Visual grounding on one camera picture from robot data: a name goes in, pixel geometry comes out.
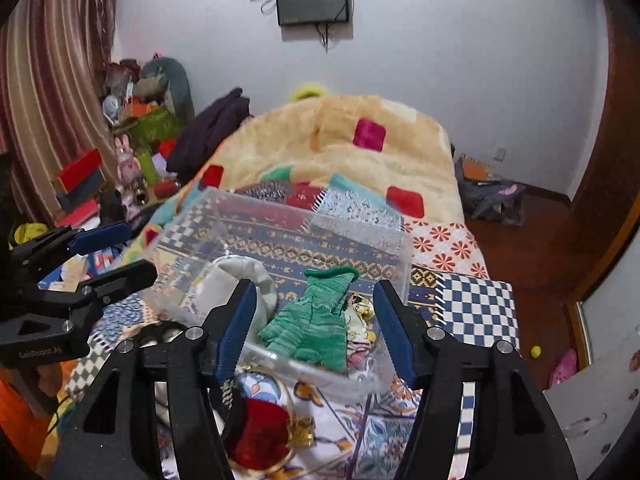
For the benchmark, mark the pink bunny doll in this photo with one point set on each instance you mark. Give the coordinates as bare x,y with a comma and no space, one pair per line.
127,162

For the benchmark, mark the red round gold-rimmed pouch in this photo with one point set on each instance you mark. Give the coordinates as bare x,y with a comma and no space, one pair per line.
260,430

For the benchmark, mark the black wall panel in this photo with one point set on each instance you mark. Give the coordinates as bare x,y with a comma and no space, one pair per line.
312,2

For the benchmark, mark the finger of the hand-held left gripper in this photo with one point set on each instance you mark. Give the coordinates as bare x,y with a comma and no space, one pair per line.
102,237
125,277

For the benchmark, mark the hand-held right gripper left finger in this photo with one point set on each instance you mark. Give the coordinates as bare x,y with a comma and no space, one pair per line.
239,325

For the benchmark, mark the white knitted hat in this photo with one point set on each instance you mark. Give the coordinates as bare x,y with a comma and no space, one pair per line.
225,275

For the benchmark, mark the orange spiral notebook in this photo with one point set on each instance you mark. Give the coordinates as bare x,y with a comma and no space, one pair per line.
475,167

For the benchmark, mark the yellow cartoon print cloth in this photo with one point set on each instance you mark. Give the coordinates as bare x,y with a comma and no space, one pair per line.
360,310

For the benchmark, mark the striped brown curtain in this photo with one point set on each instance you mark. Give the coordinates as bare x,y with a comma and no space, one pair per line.
50,60

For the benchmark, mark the green bottle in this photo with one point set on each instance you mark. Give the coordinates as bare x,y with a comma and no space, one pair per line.
147,166

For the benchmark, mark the yellow ball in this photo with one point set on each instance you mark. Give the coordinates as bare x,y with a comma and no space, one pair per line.
536,352

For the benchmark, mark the pink slipper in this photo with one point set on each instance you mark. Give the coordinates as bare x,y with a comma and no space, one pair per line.
564,367

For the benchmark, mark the dark purple jacket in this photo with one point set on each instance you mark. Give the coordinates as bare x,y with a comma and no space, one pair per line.
210,130

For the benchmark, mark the green knitted gloves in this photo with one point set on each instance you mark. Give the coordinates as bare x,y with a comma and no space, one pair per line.
310,320

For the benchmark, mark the red cylinder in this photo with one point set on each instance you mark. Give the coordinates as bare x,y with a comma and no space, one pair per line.
166,189

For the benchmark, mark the grey bag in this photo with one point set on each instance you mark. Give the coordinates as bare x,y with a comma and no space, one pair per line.
492,202

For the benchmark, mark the red and grey box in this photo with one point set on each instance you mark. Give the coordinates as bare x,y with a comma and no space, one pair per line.
77,170

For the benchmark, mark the beige fleece blanket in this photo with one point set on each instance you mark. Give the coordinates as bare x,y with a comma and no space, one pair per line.
300,130

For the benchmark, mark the patchwork quilt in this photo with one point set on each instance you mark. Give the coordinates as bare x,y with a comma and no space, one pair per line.
475,305

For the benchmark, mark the green gift bag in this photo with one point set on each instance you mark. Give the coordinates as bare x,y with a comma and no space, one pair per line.
157,127

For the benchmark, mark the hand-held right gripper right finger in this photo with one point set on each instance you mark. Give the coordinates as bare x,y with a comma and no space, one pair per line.
395,330

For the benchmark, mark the green plush toy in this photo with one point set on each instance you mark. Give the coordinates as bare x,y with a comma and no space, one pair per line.
172,80

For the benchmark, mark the wooden door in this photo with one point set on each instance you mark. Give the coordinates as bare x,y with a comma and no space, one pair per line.
615,135

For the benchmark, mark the wall socket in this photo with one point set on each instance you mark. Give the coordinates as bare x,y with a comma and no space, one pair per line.
500,153

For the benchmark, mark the yellow-green fluffy object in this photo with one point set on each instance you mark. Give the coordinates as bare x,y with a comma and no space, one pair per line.
307,92

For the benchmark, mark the clear plastic storage box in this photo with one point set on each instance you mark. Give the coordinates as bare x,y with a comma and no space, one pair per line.
350,240

